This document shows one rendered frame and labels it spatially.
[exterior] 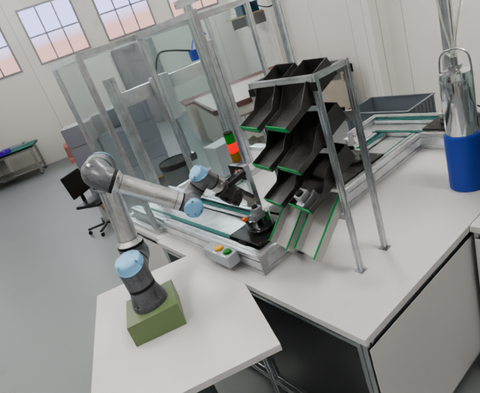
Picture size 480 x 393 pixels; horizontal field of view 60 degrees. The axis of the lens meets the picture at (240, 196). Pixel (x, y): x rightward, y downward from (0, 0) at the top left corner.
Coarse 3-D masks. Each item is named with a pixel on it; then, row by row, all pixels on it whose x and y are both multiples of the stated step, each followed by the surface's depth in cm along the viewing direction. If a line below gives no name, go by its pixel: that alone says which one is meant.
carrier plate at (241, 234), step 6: (276, 216) 207; (240, 228) 208; (246, 228) 206; (234, 234) 204; (240, 234) 202; (246, 234) 200; (264, 234) 195; (270, 234) 193; (240, 240) 198; (246, 240) 195; (252, 240) 193; (258, 240) 192; (264, 240) 190; (258, 246) 188
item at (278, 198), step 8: (280, 176) 174; (288, 176) 174; (296, 176) 163; (280, 184) 175; (288, 184) 171; (296, 184) 164; (272, 192) 174; (280, 192) 171; (288, 192) 167; (272, 200) 171; (280, 200) 168; (288, 200) 163
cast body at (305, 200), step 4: (300, 188) 155; (296, 192) 154; (300, 192) 152; (304, 192) 152; (308, 192) 152; (312, 192) 156; (296, 196) 154; (300, 196) 152; (304, 196) 152; (308, 196) 153; (312, 196) 154; (300, 200) 153; (304, 200) 152; (308, 200) 153; (312, 200) 154; (296, 204) 156; (300, 204) 154; (304, 204) 153; (308, 204) 154; (304, 208) 153; (308, 208) 154
